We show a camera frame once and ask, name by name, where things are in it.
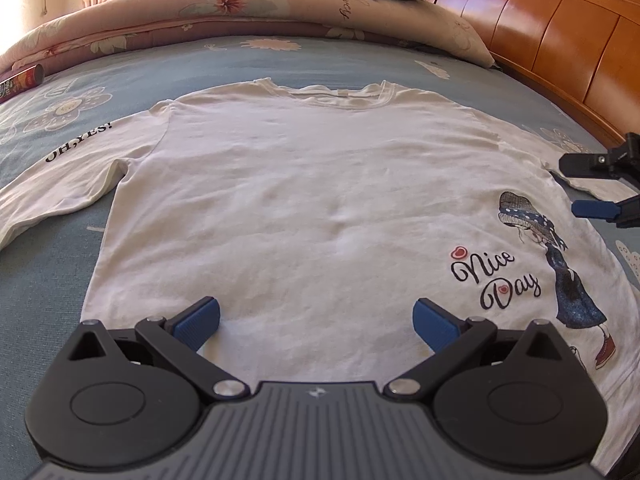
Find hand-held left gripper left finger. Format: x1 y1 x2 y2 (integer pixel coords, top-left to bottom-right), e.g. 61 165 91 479
66 296 252 403

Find pink floral folded quilt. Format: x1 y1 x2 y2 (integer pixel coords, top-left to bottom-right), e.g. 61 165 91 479
0 0 496 73

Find white printed long-sleeve shirt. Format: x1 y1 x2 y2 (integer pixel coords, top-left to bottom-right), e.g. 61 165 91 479
0 78 640 476

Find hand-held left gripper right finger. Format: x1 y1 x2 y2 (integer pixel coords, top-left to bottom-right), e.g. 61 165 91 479
383 297 572 404

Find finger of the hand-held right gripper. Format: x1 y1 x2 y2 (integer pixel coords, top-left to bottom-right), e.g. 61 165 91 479
558 151 627 181
571 196 640 230

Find wooden bed headboard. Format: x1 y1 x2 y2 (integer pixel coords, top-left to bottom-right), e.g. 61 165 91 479
435 0 640 148

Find red chips can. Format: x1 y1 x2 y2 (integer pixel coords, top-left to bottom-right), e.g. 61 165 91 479
0 62 45 105

